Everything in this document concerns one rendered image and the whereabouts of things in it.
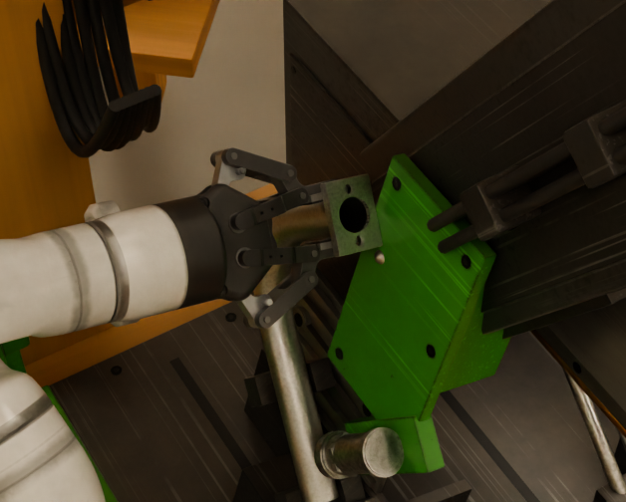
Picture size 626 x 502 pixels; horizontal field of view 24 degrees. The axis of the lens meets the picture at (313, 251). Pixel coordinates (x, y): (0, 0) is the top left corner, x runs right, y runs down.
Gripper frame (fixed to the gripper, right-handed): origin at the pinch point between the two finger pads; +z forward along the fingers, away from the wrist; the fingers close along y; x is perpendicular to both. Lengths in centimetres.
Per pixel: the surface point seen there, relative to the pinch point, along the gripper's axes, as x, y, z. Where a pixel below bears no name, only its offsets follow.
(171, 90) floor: 175, 22, 79
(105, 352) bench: 40.7, -10.3, -2.7
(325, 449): 6.3, -18.1, -0.5
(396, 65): 3.3, 10.6, 11.1
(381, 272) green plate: -1.3, -4.7, 2.8
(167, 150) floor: 165, 10, 71
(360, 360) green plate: 4.0, -11.6, 2.8
